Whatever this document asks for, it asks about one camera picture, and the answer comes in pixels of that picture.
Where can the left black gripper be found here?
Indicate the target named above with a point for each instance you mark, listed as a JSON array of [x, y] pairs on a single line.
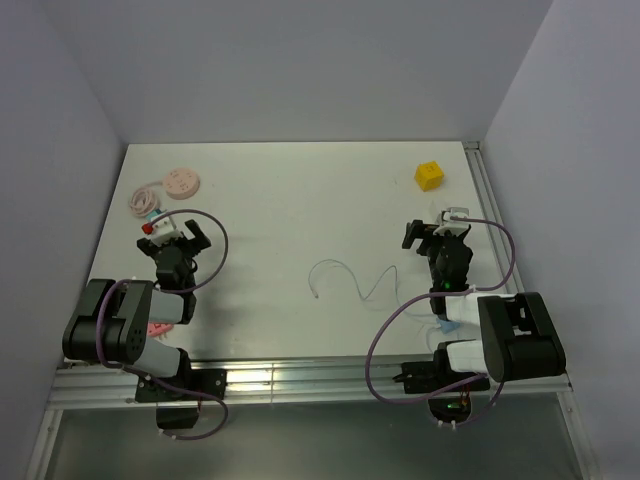
[[200, 239]]

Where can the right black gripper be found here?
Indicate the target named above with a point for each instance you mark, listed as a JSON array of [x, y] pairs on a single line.
[[414, 230]]

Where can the yellow cube power adapter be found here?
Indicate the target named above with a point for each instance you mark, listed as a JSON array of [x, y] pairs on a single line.
[[429, 176]]

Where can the light blue charger plug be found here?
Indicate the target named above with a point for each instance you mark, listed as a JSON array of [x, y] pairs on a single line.
[[448, 326]]

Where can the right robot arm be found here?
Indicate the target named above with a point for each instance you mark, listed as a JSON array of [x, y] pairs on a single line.
[[518, 340]]

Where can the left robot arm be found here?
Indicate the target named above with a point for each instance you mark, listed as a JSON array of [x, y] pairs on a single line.
[[110, 322]]

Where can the teal plug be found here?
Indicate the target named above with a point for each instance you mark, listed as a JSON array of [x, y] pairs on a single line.
[[156, 217]]

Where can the pink flat plug adapter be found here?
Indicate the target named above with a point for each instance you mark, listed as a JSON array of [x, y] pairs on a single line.
[[159, 331]]

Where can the pink round power strip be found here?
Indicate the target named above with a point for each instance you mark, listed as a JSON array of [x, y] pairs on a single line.
[[181, 183]]

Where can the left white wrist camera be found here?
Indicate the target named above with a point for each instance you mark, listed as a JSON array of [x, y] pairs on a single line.
[[161, 232]]

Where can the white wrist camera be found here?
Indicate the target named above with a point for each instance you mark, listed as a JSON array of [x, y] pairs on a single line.
[[161, 232], [450, 217]]

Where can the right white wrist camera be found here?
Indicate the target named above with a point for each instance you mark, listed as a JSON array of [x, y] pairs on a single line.
[[450, 217]]

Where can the aluminium right side rail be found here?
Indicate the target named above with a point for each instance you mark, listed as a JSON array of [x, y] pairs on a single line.
[[488, 203]]

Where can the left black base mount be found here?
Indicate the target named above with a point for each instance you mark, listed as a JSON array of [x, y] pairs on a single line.
[[203, 385]]

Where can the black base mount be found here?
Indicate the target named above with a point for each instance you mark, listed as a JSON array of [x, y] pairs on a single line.
[[427, 376], [203, 385]]

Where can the aluminium front rail frame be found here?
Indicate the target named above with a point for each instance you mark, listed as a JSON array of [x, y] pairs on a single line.
[[298, 420]]

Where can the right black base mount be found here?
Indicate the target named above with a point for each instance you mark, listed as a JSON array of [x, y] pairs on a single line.
[[427, 376]]

